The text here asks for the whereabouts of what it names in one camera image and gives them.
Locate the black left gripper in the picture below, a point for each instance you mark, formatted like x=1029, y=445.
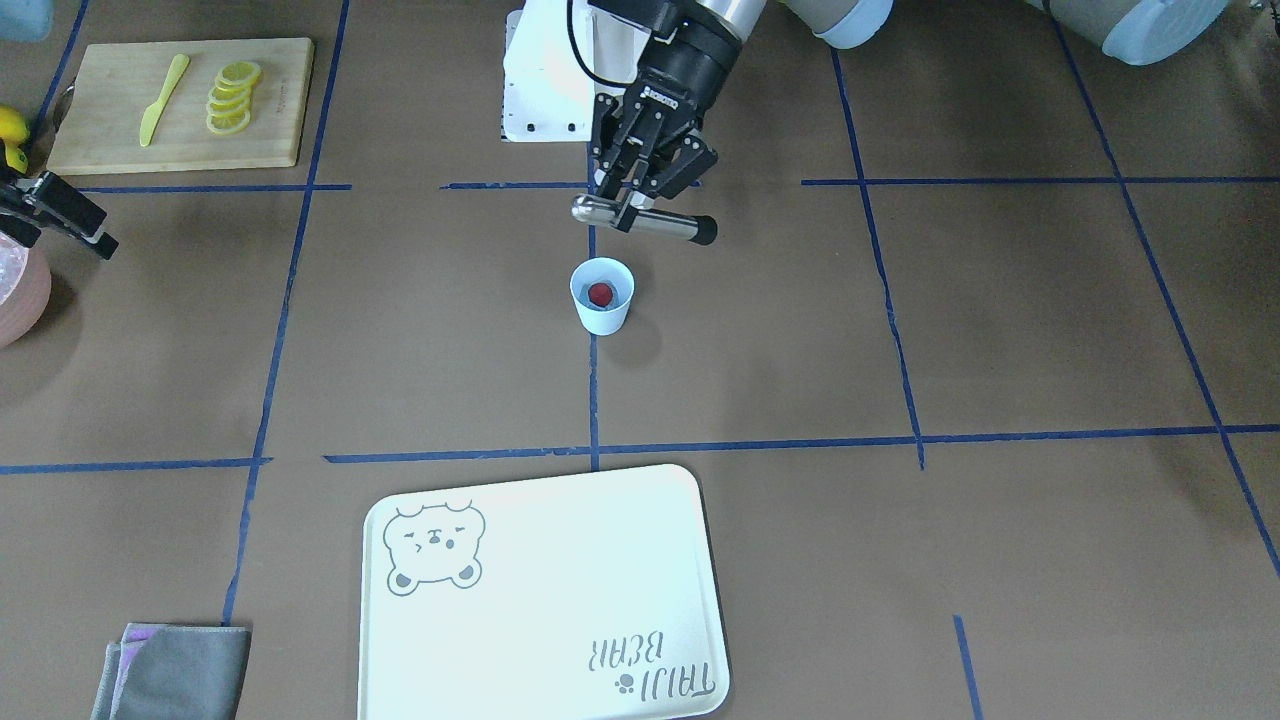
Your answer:
x=693, y=62

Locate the steel muddler black tip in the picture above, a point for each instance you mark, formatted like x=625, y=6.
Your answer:
x=592, y=210

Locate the red strawberry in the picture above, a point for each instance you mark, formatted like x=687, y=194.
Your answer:
x=601, y=294

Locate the light blue cup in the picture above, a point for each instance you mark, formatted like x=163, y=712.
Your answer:
x=602, y=322

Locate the pink bowl with ice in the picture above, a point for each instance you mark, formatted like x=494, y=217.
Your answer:
x=26, y=282

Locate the lemon slice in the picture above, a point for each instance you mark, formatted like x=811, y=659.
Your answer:
x=241, y=71
x=232, y=87
x=223, y=110
x=228, y=124
x=221, y=99

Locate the lemon slice back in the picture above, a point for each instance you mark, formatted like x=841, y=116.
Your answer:
x=241, y=71

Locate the lemon slice front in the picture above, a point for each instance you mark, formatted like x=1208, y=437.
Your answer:
x=228, y=124

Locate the cream bear tray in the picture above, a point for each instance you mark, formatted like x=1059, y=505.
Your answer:
x=586, y=596

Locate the wooden cutting board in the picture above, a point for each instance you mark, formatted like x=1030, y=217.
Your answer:
x=100, y=134

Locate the yellow lemon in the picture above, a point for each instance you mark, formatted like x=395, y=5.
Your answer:
x=14, y=128
x=15, y=157

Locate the purple folded cloth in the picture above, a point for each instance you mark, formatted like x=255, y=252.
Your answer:
x=118, y=663

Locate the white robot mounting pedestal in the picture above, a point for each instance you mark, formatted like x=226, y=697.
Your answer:
x=559, y=56

